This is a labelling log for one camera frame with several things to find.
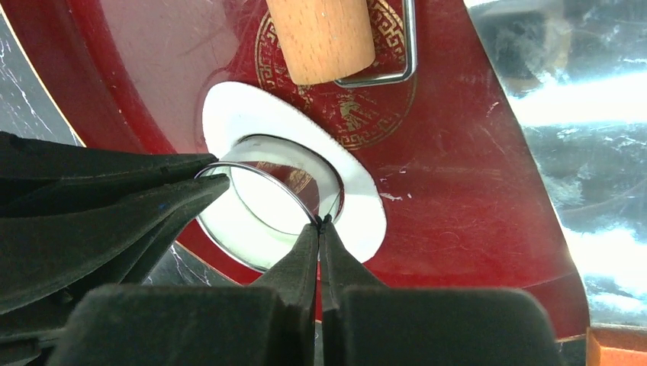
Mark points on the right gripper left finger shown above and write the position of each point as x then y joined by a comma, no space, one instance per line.
268,322

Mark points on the white dough piece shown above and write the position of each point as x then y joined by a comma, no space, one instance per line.
234,110

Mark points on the metal ring cutter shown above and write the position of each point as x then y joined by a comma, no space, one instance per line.
235,230

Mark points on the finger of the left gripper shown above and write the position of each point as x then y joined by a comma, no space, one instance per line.
32,169
119,242

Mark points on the metal spatula wooden handle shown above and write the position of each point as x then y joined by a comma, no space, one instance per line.
574,75

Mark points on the wooden double-ended rolling pin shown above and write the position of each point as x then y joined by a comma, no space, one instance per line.
331,41

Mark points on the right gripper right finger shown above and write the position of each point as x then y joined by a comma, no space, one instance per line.
366,322

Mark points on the cut round dough wrapper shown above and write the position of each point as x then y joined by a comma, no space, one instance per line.
269,200

